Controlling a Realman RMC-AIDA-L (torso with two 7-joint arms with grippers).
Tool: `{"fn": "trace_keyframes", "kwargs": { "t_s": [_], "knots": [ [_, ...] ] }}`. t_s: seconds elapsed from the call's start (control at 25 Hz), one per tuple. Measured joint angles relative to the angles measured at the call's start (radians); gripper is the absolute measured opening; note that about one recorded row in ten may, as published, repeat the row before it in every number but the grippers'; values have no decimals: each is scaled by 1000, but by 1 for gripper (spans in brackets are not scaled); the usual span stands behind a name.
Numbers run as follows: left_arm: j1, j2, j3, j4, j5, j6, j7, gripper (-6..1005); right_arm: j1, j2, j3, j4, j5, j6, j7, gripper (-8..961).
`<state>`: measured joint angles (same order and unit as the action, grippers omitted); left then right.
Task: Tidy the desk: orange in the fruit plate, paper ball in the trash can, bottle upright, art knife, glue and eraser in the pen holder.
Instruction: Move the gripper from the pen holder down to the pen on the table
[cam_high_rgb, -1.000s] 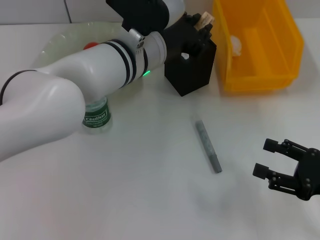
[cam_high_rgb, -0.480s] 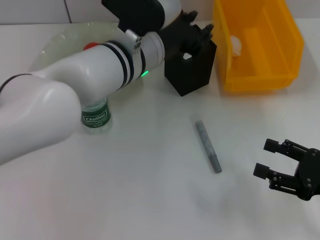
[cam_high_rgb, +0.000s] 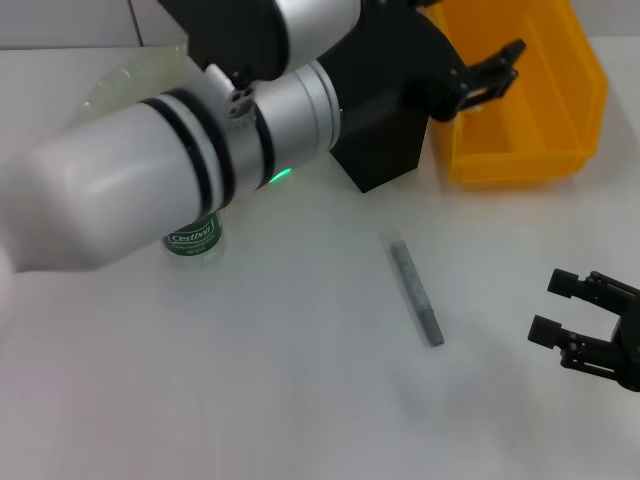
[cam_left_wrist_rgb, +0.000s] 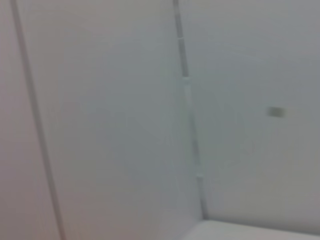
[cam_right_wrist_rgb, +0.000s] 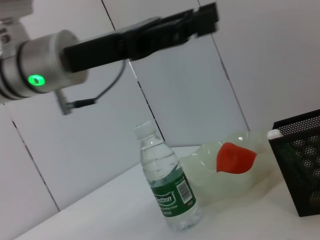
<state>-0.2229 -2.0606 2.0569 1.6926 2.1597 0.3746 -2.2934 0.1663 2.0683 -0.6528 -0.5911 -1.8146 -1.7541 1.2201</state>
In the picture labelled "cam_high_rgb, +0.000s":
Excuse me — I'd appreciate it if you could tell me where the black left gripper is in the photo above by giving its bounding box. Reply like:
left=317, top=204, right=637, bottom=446
left=314, top=0, right=527, bottom=151

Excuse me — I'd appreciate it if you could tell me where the yellow plastic storage bin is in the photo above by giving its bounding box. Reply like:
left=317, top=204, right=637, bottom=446
left=424, top=0, right=610, bottom=187

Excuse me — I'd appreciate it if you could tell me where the grey glitter pen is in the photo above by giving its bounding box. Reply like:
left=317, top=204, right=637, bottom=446
left=379, top=229, right=446, bottom=349

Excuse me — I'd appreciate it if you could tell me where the black mesh pen holder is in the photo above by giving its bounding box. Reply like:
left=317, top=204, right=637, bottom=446
left=328, top=92, right=432, bottom=195

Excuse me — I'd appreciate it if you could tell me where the silver left camera bracket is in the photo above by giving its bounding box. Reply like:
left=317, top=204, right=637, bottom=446
left=203, top=63, right=259, bottom=129

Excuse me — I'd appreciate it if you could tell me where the thin black wall cable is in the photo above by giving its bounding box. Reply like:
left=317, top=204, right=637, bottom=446
left=127, top=0, right=144, bottom=47

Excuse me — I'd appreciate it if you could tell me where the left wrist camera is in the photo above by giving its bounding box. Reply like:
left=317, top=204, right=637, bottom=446
left=158, top=0, right=292, bottom=84

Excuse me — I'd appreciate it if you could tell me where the green translucent glass fruit plate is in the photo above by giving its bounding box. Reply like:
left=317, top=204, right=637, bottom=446
left=82, top=43, right=191, bottom=121

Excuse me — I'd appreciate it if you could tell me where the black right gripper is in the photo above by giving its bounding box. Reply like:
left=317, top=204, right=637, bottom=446
left=527, top=268, right=640, bottom=394

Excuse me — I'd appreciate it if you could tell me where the clear green-label water bottle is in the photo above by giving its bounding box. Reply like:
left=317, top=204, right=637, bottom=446
left=160, top=209, right=225, bottom=269

